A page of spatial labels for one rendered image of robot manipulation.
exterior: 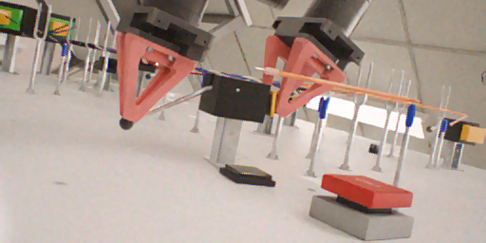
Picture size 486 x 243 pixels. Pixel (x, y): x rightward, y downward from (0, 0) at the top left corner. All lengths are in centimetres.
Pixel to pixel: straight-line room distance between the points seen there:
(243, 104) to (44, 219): 28
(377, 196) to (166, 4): 25
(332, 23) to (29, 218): 35
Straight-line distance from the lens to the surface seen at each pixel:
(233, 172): 50
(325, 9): 58
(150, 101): 51
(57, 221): 31
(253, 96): 54
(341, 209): 40
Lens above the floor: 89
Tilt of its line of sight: 27 degrees up
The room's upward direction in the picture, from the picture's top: 53 degrees clockwise
